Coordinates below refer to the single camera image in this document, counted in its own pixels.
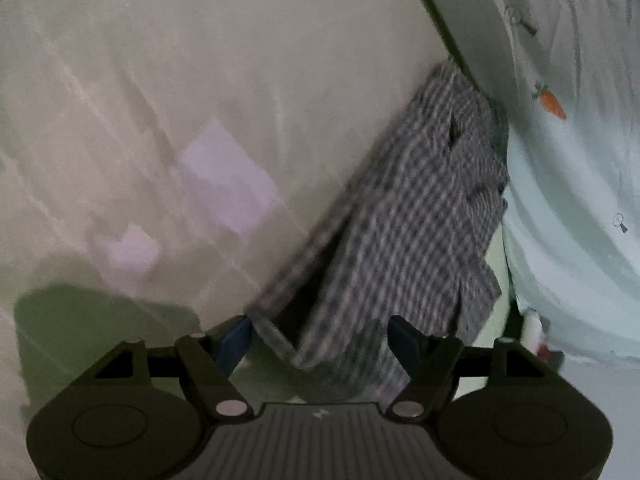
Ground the pale green checked bed sheet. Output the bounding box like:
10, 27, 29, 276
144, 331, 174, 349
0, 0, 518, 443

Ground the small white red object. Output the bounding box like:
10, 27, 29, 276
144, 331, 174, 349
521, 309, 566, 367

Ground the blue white plaid shirt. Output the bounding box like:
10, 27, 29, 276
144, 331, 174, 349
245, 57, 512, 405

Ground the pale printed quilt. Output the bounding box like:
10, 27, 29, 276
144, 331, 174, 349
400, 0, 640, 363

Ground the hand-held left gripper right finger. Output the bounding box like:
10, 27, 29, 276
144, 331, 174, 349
387, 315, 549, 419

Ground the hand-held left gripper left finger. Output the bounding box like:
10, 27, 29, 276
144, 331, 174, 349
94, 315, 254, 421

